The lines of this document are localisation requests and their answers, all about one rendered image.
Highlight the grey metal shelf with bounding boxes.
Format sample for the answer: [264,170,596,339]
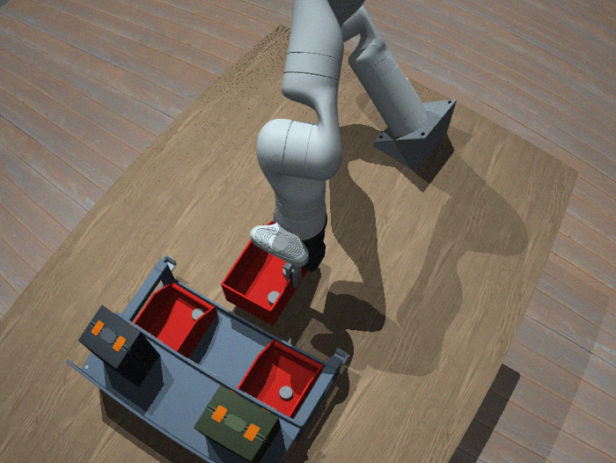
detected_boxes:
[66,255,349,463]

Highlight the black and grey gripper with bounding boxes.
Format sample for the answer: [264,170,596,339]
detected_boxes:
[250,202,327,288]

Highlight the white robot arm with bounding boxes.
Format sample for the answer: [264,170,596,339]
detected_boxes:
[256,0,428,222]

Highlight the dark grey case with orange latches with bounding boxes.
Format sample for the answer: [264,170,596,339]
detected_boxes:
[78,305,160,387]

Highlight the dark green case with orange latches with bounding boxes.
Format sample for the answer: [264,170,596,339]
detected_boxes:
[194,386,281,463]

